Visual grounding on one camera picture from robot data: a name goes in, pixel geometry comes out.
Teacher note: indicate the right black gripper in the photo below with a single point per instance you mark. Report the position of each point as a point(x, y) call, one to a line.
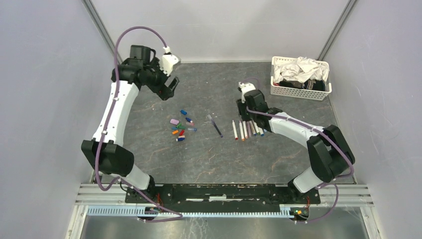
point(240, 106)

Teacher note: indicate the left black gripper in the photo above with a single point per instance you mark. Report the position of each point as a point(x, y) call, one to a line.
point(163, 92)

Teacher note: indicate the dark blue capped marker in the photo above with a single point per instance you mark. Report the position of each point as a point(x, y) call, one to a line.
point(252, 128)

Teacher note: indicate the beige capped marker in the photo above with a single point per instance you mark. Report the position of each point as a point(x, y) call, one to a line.
point(245, 129)

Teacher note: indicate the pink thin pen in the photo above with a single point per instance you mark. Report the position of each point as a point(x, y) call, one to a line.
point(250, 134)

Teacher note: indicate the large blue white marker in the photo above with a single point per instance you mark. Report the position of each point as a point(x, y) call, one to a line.
point(261, 131)

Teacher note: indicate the pink highlighter cap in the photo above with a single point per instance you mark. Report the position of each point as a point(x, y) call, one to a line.
point(174, 121)

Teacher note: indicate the orange capped marker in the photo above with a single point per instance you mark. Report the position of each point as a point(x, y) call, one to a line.
point(241, 130)

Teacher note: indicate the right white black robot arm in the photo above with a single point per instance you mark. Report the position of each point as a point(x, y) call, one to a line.
point(329, 153)

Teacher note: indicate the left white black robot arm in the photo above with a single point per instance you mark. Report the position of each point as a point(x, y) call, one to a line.
point(105, 151)

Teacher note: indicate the white plastic basket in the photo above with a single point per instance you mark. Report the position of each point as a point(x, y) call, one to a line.
point(298, 93)

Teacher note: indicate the white cloth in basket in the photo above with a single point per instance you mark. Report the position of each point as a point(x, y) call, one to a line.
point(299, 69)

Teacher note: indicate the black cloth in basket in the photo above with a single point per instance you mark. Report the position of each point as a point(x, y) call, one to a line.
point(314, 85)

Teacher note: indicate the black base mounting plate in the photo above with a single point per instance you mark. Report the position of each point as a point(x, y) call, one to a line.
point(230, 198)

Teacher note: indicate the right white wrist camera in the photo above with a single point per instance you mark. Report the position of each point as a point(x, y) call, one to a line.
point(245, 88)

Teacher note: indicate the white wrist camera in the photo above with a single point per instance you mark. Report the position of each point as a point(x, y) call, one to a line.
point(169, 61)
point(245, 88)

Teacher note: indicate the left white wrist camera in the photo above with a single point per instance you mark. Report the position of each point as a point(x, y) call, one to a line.
point(169, 61)

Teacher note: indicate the aluminium frame rail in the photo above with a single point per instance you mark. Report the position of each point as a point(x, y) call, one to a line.
point(347, 195)

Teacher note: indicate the white cable duct strip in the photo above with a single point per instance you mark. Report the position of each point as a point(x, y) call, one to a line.
point(142, 211)

